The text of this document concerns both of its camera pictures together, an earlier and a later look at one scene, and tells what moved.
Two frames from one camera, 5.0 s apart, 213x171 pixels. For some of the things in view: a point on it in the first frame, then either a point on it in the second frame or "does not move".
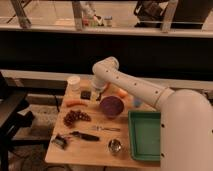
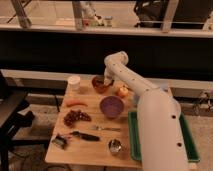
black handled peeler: [85, 136] does not move
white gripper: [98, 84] -> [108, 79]
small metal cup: [114, 145] does not move
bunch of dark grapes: [73, 115] does not move
